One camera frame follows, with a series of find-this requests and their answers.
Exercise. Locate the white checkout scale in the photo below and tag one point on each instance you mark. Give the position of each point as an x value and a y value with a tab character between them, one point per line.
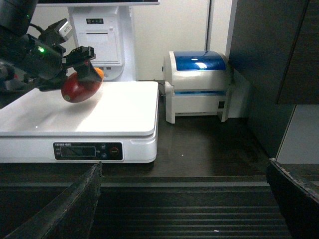
119	124

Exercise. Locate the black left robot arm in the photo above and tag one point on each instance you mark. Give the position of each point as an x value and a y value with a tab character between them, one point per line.
15	20

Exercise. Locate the black ribbed checkout counter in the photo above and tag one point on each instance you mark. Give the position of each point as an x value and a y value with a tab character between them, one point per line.
208	181

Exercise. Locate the white blue label printer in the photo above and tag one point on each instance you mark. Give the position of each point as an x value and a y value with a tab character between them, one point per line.
196	83

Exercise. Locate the dark red mango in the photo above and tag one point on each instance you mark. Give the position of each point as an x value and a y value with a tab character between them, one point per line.
74	91

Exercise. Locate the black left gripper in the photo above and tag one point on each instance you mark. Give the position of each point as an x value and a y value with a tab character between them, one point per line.
49	65

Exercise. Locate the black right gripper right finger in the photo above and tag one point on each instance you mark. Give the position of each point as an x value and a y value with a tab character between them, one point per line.
298	200

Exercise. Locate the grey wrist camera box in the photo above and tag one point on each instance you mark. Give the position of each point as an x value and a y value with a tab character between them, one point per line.
57	33

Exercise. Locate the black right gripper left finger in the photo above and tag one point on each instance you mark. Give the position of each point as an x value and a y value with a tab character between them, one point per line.
70	215

